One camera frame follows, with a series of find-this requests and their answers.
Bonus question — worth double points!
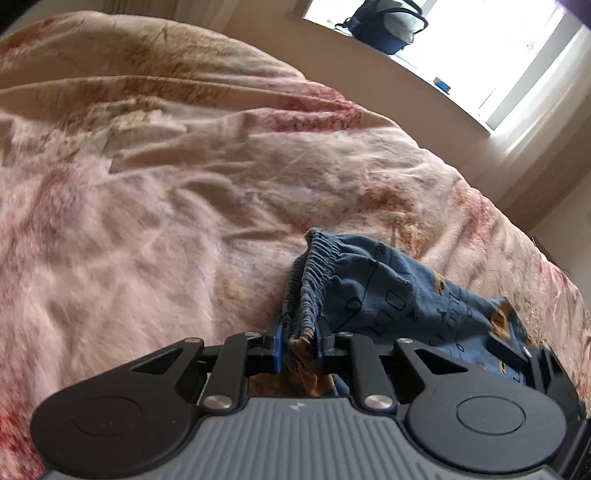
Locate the pink floral bed quilt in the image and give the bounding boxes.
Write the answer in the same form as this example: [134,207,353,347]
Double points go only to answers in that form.
[1,12,590,479]

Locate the beige window curtain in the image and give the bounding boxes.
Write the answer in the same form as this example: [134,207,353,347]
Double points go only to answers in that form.
[462,26,590,231]

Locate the small blue box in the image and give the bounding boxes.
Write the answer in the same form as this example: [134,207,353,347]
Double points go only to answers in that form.
[434,77,451,94]

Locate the navy and grey backpack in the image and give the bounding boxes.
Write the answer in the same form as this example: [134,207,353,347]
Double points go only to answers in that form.
[335,0,429,56]

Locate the blue patterned child pants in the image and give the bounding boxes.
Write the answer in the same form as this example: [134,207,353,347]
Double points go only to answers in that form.
[281,228,531,397]

